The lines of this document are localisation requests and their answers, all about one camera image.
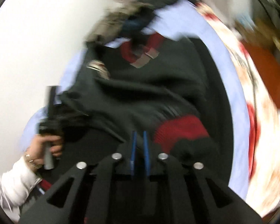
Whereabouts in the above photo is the dark blue garment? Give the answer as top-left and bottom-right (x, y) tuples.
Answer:
(120, 17), (154, 37)

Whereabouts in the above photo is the grey-brown crumpled garment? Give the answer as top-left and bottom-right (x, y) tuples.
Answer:
(85, 2), (155, 45)

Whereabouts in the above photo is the metal wrist watch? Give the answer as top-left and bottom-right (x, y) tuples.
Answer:
(24, 153), (42, 172)

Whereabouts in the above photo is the white sleeved left forearm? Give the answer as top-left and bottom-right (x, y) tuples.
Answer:
(0, 155), (43, 212)

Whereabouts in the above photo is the person's left hand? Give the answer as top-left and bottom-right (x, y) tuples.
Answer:
(25, 135), (63, 165)

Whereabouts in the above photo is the floral blanket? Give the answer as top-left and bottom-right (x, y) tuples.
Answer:
(196, 2), (280, 217)

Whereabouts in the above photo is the light blue bed sheet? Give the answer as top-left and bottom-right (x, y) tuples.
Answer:
(19, 0), (251, 200)

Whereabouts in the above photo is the black red varsity jacket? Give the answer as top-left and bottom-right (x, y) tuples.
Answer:
(21, 31), (235, 215)

